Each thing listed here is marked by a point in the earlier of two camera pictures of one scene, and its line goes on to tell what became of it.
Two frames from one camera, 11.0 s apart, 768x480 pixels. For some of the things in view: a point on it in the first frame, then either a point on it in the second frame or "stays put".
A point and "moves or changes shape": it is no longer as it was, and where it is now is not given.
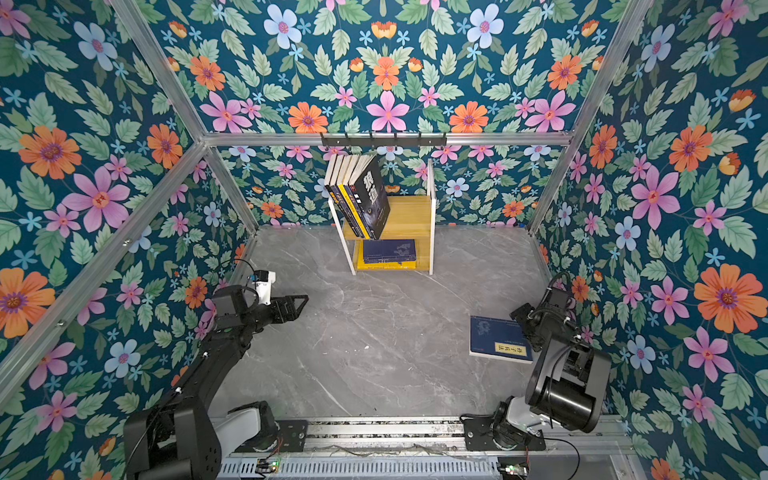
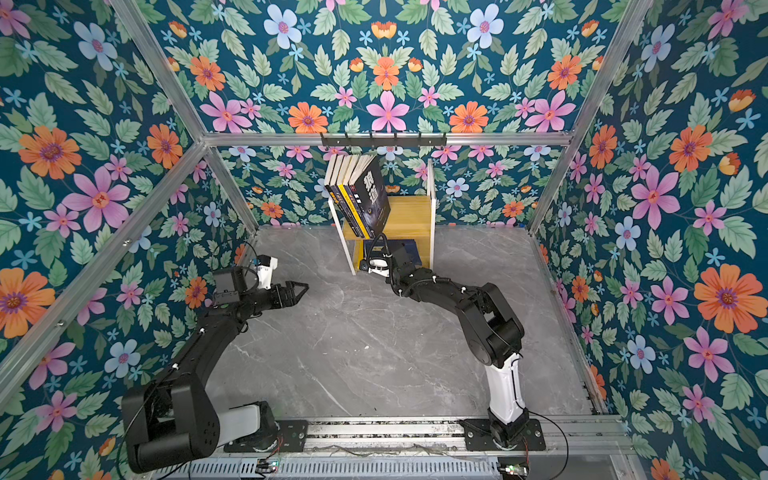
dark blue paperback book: x=341 y=201 stays put
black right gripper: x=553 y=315 to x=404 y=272
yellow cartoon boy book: x=349 y=159 stays put
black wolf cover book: x=370 y=196 stays put
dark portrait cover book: x=347 y=181 stays put
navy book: x=499 y=339 moves or changes shape
